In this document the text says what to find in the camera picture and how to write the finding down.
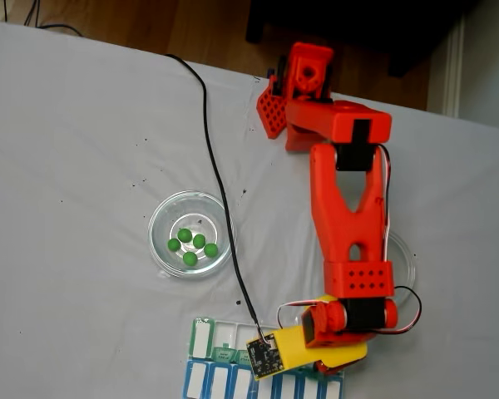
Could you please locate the blue weekly pill organiser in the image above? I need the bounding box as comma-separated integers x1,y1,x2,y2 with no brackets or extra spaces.
184,359,344,399

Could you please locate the glass bowl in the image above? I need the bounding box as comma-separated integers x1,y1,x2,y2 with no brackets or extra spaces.
386,230,417,311
147,190,239,280

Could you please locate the black camera cable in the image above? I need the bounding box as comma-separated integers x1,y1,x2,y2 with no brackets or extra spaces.
165,53,271,344

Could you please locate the white gripper motor wire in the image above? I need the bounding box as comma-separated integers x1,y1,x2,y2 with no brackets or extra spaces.
277,299,317,332

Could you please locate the black floor cable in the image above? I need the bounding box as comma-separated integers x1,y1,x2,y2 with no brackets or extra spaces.
2,0,84,38

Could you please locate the black furniture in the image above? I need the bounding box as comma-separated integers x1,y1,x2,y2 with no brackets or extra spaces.
245,0,483,79

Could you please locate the white table cloth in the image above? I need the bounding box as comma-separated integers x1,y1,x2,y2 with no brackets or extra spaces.
0,20,499,399

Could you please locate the green weekly pill organiser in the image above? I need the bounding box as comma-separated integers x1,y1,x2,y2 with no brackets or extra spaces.
190,317,313,363

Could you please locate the white red servo wire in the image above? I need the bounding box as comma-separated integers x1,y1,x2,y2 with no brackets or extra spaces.
373,143,423,334

